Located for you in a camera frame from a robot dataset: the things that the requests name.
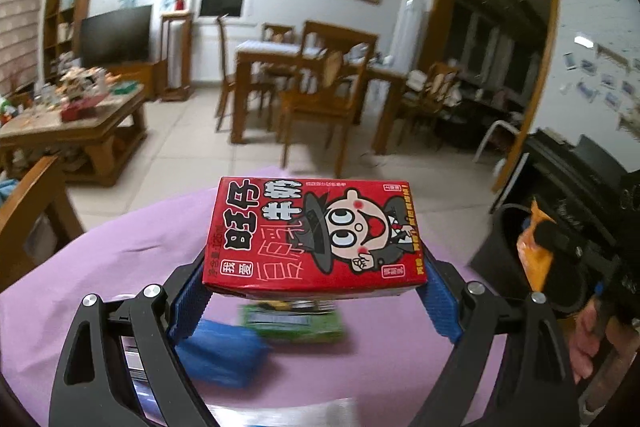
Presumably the red cartoon milk carton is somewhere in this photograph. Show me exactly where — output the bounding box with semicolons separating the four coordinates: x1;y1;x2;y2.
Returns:
204;177;425;303

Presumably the wooden plant stand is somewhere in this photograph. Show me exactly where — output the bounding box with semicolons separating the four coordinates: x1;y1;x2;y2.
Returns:
160;12;195;102

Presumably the white standing air conditioner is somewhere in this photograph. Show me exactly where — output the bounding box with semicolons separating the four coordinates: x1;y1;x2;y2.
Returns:
392;0;426;74

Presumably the person's right hand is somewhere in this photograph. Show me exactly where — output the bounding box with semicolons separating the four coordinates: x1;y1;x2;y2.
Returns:
570;294;609;384

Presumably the white chair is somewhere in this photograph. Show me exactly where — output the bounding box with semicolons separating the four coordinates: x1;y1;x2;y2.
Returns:
472;119;526;196

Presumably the wooden sofa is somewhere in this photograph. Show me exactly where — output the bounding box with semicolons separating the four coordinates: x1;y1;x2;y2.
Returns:
0;156;86;294

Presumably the green snack bag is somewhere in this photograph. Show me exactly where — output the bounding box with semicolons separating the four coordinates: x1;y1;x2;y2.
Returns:
239;301;347;344

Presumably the black television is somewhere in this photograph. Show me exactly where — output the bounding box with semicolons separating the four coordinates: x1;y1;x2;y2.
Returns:
80;4;153;68

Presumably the crumpled blue plastic bag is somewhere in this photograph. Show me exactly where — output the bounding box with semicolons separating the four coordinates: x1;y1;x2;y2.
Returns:
177;319;269;391

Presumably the wooden television stand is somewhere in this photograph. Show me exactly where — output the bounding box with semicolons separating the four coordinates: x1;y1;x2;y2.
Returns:
107;62;169;98

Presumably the wooden dining chair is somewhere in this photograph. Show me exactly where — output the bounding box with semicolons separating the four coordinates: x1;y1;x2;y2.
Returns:
277;21;379;178
400;62;462;152
261;23;296;44
215;16;277;130

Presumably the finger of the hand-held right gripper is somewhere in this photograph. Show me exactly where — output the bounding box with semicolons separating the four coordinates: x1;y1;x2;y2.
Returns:
533;219;587;256

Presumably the wooden bookshelf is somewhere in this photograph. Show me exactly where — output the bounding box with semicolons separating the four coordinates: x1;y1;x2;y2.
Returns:
42;0;94;80

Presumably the wooden door frame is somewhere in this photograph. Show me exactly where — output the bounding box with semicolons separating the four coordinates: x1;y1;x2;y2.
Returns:
420;0;562;188

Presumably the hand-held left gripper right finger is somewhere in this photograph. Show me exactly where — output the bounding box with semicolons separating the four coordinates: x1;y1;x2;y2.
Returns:
416;251;582;427

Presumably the wooden coffee table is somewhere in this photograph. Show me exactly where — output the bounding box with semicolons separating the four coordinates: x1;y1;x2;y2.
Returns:
0;79;149;186

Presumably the row of wall photos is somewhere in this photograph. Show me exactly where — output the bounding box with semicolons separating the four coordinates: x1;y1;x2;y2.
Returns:
560;34;640;134

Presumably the pink roller blind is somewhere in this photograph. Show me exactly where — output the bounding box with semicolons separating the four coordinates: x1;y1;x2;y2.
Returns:
0;0;51;82

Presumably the orange snack wrapper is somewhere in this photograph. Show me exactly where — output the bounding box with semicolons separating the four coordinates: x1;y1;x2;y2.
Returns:
517;198;557;294

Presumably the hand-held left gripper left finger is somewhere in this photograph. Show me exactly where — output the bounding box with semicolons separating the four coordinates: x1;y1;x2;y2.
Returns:
49;247;219;427

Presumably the wooden dining table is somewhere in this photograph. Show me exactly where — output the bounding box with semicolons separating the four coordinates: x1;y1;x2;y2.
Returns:
232;39;409;156

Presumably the red tissue box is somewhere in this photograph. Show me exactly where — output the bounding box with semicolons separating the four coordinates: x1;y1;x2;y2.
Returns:
60;103;107;122

